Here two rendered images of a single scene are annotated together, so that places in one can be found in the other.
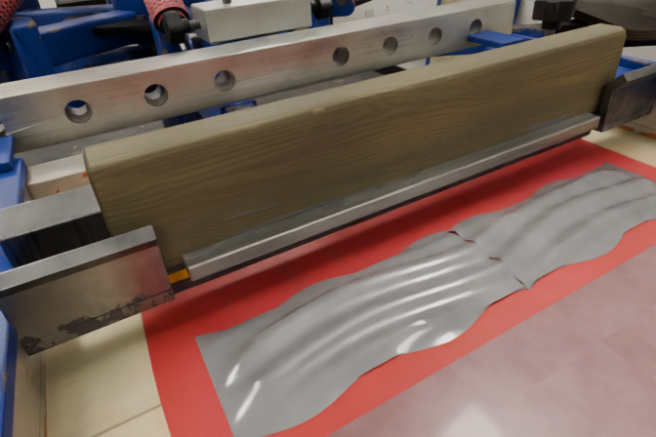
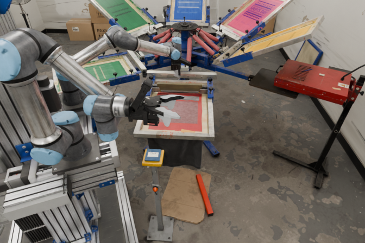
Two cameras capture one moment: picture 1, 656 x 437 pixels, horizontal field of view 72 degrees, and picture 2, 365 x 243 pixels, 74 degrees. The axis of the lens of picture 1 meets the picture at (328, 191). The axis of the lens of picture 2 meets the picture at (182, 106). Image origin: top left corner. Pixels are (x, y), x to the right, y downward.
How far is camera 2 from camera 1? 195 cm
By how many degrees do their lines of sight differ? 26
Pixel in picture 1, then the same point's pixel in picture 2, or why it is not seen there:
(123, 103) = (164, 75)
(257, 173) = (165, 86)
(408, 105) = (177, 85)
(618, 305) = (182, 102)
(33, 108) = (157, 74)
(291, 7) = (185, 69)
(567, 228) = (186, 98)
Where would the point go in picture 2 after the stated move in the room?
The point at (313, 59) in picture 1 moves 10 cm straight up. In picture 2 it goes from (184, 75) to (184, 66)
